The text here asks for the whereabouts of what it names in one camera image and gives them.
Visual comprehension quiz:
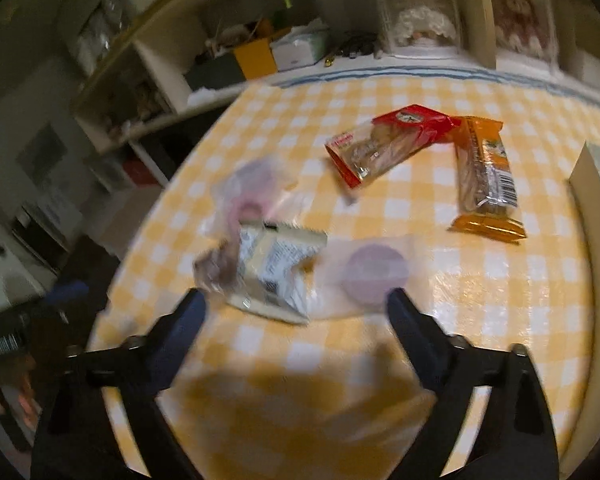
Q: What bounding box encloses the purple round cookie bag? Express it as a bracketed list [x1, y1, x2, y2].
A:
[308, 235, 431, 321]

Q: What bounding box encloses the cream barcode snack packet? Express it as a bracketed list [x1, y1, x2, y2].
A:
[227, 221, 327, 325]

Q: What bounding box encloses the orange snack bar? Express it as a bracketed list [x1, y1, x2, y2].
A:
[451, 116, 527, 243]

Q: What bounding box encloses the pink ring cookie bag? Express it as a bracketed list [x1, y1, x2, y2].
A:
[200, 155, 309, 240]

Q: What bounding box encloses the red cracker pack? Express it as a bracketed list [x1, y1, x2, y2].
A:
[325, 104, 462, 190]

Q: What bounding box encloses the person's left hand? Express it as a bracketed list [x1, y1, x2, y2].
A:
[0, 353, 40, 430]

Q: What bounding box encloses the yellow checkered tablecloth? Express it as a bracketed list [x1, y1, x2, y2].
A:
[93, 77, 600, 479]

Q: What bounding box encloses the orange box on shelf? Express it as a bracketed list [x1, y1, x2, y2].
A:
[233, 38, 277, 80]

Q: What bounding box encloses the white storage box on shelf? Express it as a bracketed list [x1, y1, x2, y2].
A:
[566, 48, 600, 91]

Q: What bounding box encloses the wooden headboard shelf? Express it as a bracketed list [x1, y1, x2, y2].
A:
[69, 0, 600, 187]

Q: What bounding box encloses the white tissue pack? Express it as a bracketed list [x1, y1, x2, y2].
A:
[271, 26, 330, 72]

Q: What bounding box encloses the cream dress doll in case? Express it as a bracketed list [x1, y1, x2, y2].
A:
[376, 0, 463, 60]

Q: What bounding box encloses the red dress doll in case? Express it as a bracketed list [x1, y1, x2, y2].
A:
[491, 0, 559, 67]

